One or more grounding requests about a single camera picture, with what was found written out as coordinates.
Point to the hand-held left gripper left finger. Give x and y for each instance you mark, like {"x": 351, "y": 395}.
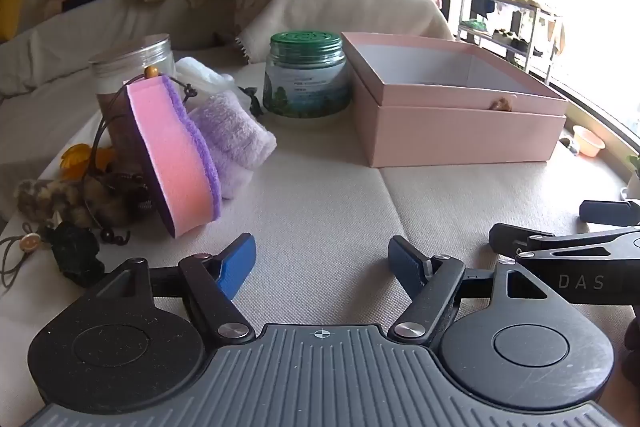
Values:
{"x": 239, "y": 263}

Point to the clear jar with metal lid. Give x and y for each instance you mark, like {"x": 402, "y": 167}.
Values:
{"x": 134, "y": 62}

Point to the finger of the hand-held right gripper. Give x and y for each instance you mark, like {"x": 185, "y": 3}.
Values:
{"x": 515, "y": 234}
{"x": 607, "y": 212}

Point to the purple fluffy sock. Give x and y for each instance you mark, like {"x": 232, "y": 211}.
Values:
{"x": 232, "y": 142}

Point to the metal shoe rack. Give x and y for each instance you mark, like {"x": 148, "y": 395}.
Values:
{"x": 510, "y": 32}

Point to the green lid glass jar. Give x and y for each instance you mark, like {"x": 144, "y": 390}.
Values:
{"x": 306, "y": 74}

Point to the small brown toy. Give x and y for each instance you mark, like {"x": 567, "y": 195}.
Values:
{"x": 501, "y": 103}

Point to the pink cardboard box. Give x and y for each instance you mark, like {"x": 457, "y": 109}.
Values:
{"x": 450, "y": 127}

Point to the white sofa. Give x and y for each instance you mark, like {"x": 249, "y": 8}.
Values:
{"x": 75, "y": 52}

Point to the white plastic bag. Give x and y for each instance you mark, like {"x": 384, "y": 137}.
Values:
{"x": 202, "y": 74}

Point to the yellow pillow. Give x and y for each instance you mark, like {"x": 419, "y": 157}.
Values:
{"x": 12, "y": 2}

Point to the brown furry plush toy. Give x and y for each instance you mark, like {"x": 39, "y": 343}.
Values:
{"x": 55, "y": 199}

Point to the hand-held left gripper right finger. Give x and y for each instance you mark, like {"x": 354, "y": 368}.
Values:
{"x": 406, "y": 263}

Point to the pink plastic bowl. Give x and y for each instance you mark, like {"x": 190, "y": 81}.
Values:
{"x": 589, "y": 141}

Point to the orange yellow soft toy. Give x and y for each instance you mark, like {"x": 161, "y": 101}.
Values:
{"x": 82, "y": 156}

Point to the pink and purple sponge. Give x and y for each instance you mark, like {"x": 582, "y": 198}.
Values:
{"x": 172, "y": 157}

